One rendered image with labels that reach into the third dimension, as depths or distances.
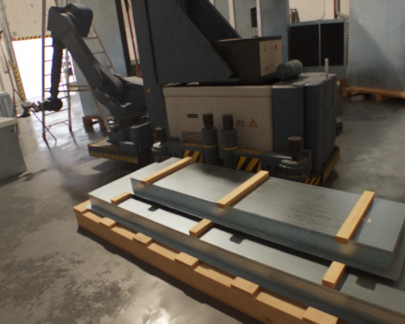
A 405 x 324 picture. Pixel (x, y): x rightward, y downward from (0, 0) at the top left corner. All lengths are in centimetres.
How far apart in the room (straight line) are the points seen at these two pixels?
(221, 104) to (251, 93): 29
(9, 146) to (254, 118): 293
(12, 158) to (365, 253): 383
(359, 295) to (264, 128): 150
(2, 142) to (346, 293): 381
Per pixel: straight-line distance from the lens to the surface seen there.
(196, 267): 168
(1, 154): 424
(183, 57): 283
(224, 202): 164
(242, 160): 240
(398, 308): 136
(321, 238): 147
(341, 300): 140
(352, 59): 682
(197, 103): 272
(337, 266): 144
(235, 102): 252
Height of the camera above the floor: 119
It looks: 22 degrees down
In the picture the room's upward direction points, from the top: 6 degrees counter-clockwise
